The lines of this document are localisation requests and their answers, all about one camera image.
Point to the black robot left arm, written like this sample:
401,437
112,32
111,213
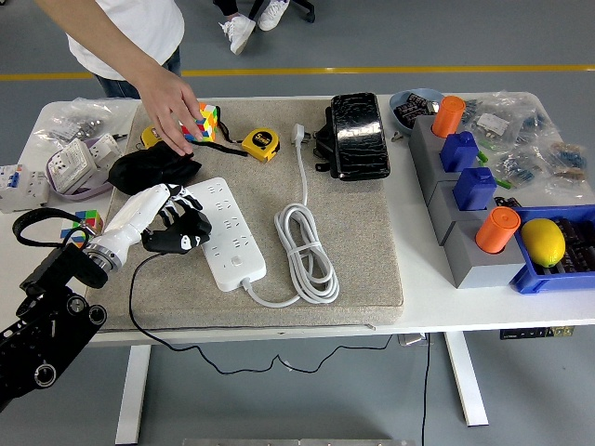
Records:
51,316

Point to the rows of black components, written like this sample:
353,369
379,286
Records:
581,246

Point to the blue bowl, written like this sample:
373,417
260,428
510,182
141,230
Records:
395,114

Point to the grey peg base block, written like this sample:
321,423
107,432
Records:
483,271
439,197
423,139

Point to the black capacitor pile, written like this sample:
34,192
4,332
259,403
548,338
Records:
411,109

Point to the yellow tape measure black label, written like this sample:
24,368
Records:
260,144

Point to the grey-brown mat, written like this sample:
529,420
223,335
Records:
353,232

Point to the small yellow tape measure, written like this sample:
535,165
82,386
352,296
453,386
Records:
149,135

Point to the blue plastic bin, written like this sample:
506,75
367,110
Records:
548,281

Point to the white table leg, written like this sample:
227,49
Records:
132,395
465,381

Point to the clear bag blue resistors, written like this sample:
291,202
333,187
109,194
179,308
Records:
518,167

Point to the blue block peg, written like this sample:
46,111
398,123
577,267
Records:
474,188
458,151

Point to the white circuit breaker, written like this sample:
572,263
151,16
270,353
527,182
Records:
23,186

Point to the clear bag white label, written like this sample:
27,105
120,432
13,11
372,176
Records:
493,123

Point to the large colourful puzzle cube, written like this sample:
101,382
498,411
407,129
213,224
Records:
209,121

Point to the purple tray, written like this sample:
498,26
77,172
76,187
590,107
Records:
88,192

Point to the clear bag metal screws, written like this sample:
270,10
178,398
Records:
79,123

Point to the glossy black case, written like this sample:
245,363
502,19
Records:
360,135

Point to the loose black capacitors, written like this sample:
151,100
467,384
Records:
506,202

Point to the yellow lemon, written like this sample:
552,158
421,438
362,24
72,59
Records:
541,241

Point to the black plug adapter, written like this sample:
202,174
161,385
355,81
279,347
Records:
197,225

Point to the clear bag dark parts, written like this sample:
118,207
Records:
532,123

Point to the person's right hand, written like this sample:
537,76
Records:
172,107

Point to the small green plastic piece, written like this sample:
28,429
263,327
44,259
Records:
504,183
483,157

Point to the orange cylinder peg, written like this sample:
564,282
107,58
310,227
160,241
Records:
448,116
495,230

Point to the black table control panel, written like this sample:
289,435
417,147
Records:
534,332

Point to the small white wall socket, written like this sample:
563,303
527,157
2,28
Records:
104,148

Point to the small colourful puzzle cube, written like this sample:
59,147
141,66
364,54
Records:
88,218

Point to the metal bracket under table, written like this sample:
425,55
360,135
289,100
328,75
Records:
413,339

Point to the white power strip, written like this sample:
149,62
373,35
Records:
228,195

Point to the black cloth pouch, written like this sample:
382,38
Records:
139,169

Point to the person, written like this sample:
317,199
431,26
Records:
139,28
239,32

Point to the clear bag tan resistors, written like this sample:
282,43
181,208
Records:
567,155

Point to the small metal clip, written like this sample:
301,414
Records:
396,135

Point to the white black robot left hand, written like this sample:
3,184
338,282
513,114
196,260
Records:
130,218

